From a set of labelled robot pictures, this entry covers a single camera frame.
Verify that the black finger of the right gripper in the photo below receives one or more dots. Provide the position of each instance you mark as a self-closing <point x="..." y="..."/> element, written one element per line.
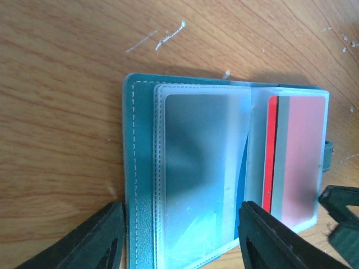
<point x="344" y="238"/>

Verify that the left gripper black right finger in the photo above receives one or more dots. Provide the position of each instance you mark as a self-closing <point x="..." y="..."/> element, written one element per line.
<point x="268" y="243"/>

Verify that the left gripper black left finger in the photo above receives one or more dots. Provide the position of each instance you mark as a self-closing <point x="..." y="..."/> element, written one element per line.
<point x="96" y="243"/>

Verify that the red white credit card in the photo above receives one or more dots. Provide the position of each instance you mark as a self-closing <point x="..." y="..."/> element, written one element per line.
<point x="294" y="158"/>

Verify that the blue card holder wallet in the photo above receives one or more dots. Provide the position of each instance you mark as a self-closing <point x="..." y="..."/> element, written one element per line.
<point x="194" y="151"/>

